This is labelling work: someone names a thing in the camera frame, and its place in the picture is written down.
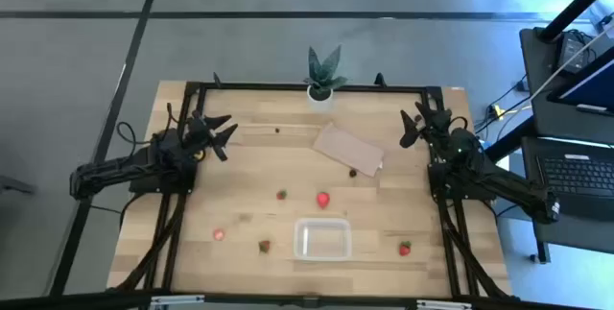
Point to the yellow lemon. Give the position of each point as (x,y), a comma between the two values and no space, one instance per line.
(198,155)

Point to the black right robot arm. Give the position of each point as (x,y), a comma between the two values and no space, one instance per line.
(503,180)

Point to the small red strawberry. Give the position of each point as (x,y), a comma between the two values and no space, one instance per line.
(281,195)

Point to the black aluminium table frame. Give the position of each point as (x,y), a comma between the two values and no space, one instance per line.
(264,86)

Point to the yellow plug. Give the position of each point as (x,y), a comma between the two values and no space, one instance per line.
(496,111)

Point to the large blackberry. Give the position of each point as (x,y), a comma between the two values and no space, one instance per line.
(352,173)

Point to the leafy red strawberry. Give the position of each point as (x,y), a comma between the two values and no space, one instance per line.
(264,246)

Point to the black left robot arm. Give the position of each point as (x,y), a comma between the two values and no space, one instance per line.
(120,168)

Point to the black laptop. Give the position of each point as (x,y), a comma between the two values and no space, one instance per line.
(575,175)

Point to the black diagonal pole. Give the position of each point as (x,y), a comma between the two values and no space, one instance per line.
(575,5)
(508,139)

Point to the black computer monitor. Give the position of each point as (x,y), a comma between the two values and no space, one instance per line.
(590,84)

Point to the black frame crossbar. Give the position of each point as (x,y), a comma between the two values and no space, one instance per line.
(307,301)

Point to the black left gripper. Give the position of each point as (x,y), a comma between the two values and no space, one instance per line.
(199,130)

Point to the silver metal bracket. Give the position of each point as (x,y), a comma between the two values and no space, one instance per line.
(177,299)
(443,305)

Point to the large red strawberry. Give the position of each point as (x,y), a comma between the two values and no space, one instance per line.
(323,199)

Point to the clear plastic tupperware container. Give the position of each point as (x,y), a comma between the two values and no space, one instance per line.
(323,239)

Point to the red strawberry green cap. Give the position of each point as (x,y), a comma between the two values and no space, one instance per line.
(405,249)

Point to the black power adapter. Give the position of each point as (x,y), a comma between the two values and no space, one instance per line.
(573,51)

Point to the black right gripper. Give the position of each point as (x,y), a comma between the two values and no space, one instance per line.
(439,125)

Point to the pale pink strawberry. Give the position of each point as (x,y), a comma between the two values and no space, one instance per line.
(219,234)

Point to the snake plant in white pot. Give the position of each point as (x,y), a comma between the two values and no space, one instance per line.
(320,101)

